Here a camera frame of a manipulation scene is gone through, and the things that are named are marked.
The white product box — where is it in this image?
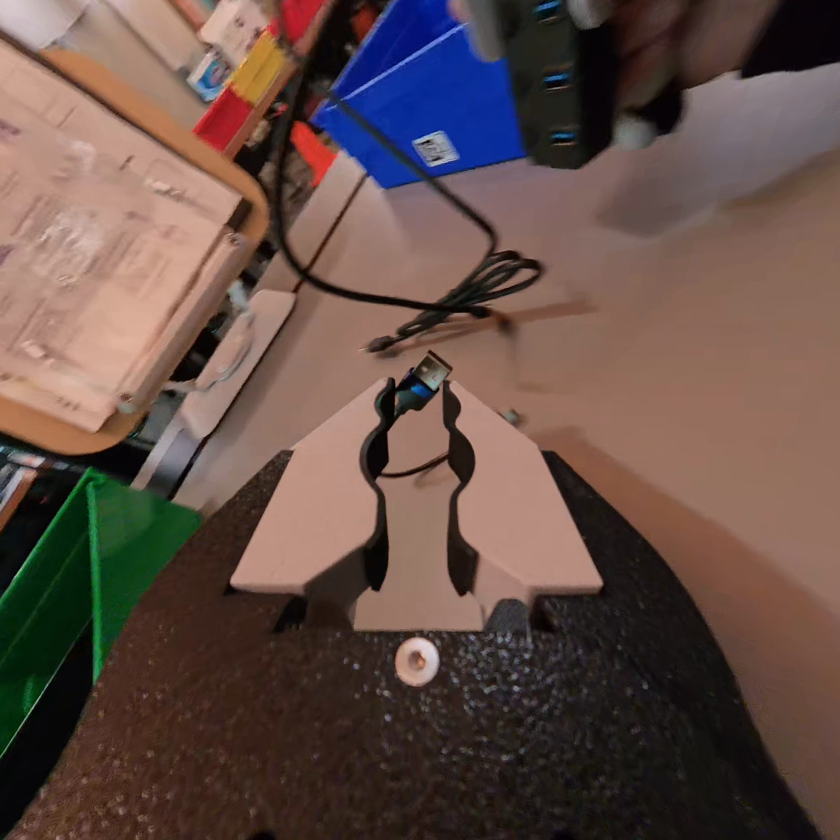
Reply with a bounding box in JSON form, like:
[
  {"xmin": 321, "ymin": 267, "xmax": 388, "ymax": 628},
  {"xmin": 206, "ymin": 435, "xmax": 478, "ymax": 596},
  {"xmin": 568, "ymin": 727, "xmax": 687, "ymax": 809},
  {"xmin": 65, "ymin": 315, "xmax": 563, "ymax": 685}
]
[{"xmin": 185, "ymin": 0, "xmax": 280, "ymax": 102}]

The usb cable with blue plug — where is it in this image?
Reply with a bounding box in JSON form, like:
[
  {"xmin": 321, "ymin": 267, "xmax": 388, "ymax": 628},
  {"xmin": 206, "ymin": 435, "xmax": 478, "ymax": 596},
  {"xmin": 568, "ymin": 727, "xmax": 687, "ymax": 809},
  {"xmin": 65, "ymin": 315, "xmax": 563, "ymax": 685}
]
[{"xmin": 377, "ymin": 350, "xmax": 455, "ymax": 480}]

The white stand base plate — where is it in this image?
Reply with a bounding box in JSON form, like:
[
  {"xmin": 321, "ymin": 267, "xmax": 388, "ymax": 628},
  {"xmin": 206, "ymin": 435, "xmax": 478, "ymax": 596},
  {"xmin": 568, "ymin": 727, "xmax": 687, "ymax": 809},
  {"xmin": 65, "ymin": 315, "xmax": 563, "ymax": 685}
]
[{"xmin": 130, "ymin": 289, "xmax": 298, "ymax": 496}]

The black hub cable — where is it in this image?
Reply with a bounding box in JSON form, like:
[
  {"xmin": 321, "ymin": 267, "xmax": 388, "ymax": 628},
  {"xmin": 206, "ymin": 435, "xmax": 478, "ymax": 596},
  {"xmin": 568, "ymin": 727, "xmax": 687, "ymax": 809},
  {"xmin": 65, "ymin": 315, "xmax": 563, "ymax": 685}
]
[{"xmin": 271, "ymin": 39, "xmax": 546, "ymax": 360}]

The red plastic bin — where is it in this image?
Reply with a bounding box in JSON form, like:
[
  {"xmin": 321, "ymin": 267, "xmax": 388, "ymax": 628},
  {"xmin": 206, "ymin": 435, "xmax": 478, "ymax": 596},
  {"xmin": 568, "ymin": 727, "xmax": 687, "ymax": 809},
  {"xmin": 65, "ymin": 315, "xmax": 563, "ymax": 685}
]
[{"xmin": 192, "ymin": 84, "xmax": 265, "ymax": 160}]

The blue plastic bin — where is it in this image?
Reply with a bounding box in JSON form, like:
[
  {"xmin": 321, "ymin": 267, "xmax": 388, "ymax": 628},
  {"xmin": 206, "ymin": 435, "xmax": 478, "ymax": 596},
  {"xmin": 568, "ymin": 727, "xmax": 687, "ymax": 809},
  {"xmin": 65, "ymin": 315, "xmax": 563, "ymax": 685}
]
[{"xmin": 310, "ymin": 0, "xmax": 528, "ymax": 190}]

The green plastic bin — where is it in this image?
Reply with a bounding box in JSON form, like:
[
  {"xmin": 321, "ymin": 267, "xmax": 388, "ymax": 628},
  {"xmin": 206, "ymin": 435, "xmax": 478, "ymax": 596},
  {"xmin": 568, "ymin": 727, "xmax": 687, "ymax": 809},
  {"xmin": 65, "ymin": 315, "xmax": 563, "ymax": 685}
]
[{"xmin": 0, "ymin": 467, "xmax": 202, "ymax": 765}]

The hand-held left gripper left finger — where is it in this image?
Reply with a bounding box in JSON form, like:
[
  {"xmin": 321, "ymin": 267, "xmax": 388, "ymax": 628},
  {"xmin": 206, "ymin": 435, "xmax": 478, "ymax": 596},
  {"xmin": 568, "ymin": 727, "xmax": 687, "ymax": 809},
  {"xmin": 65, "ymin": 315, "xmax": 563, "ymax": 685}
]
[{"xmin": 230, "ymin": 377, "xmax": 398, "ymax": 608}]

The person's right hand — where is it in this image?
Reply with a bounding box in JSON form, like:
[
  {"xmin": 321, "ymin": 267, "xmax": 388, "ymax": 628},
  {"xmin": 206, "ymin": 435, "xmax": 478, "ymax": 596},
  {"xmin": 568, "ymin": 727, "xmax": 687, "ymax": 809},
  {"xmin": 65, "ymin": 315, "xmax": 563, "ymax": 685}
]
[{"xmin": 616, "ymin": 0, "xmax": 778, "ymax": 114}]

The black usb hub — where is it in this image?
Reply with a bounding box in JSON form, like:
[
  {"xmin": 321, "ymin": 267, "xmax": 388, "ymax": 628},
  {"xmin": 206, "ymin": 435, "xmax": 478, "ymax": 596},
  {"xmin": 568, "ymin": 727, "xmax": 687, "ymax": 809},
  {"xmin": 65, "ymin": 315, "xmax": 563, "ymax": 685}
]
[{"xmin": 502, "ymin": 0, "xmax": 621, "ymax": 170}]

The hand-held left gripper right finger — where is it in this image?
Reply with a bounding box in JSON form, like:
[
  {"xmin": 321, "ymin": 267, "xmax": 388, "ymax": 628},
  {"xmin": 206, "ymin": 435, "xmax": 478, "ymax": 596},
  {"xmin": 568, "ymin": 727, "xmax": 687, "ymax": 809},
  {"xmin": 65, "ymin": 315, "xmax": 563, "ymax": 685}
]
[{"xmin": 441, "ymin": 381, "xmax": 605, "ymax": 613}]

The yellow plastic bin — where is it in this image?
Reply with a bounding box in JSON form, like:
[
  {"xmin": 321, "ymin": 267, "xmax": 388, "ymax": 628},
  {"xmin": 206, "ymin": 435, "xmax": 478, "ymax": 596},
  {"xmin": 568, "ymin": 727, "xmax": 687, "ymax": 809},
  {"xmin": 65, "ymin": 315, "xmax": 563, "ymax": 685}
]
[{"xmin": 228, "ymin": 28, "xmax": 291, "ymax": 105}]

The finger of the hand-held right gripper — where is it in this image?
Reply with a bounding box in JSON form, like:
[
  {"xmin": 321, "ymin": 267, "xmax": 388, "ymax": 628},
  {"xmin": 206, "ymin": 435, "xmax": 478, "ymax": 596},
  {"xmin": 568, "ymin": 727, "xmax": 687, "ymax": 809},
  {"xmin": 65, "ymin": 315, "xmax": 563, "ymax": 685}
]
[{"xmin": 451, "ymin": 0, "xmax": 521, "ymax": 63}]

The wooden document stand board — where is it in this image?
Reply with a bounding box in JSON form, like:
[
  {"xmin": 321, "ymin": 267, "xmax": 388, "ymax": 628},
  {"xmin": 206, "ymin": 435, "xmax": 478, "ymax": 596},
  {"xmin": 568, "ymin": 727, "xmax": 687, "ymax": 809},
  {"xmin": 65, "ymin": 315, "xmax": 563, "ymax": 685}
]
[{"xmin": 0, "ymin": 33, "xmax": 271, "ymax": 455}]

